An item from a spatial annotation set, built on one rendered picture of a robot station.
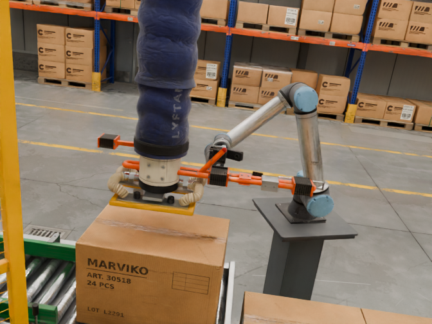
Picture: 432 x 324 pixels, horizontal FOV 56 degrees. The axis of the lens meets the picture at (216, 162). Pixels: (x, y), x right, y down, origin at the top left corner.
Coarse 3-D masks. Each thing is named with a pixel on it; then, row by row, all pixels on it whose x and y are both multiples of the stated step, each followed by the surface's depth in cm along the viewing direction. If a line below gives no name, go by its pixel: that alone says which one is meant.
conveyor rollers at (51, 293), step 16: (0, 256) 216; (32, 272) 210; (48, 272) 210; (64, 272) 210; (0, 288) 198; (32, 288) 196; (48, 288) 199; (224, 288) 213; (48, 304) 190; (64, 304) 189
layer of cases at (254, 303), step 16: (256, 304) 204; (272, 304) 205; (288, 304) 206; (304, 304) 208; (320, 304) 209; (240, 320) 212; (256, 320) 193; (272, 320) 194; (288, 320) 195; (304, 320) 197; (320, 320) 198; (336, 320) 199; (352, 320) 200; (368, 320) 202; (384, 320) 203; (400, 320) 204; (416, 320) 206
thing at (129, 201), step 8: (136, 192) 167; (112, 200) 165; (120, 200) 165; (128, 200) 165; (136, 200) 166; (144, 200) 166; (168, 200) 166; (176, 200) 170; (136, 208) 164; (144, 208) 164; (152, 208) 163; (160, 208) 163; (168, 208) 163; (176, 208) 164; (184, 208) 164; (192, 208) 165
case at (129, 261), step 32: (96, 224) 180; (128, 224) 183; (160, 224) 186; (192, 224) 190; (224, 224) 193; (96, 256) 166; (128, 256) 165; (160, 256) 163; (192, 256) 165; (224, 256) 192; (96, 288) 172; (128, 288) 170; (160, 288) 168; (192, 288) 166; (96, 320) 178; (128, 320) 176; (160, 320) 174; (192, 320) 172
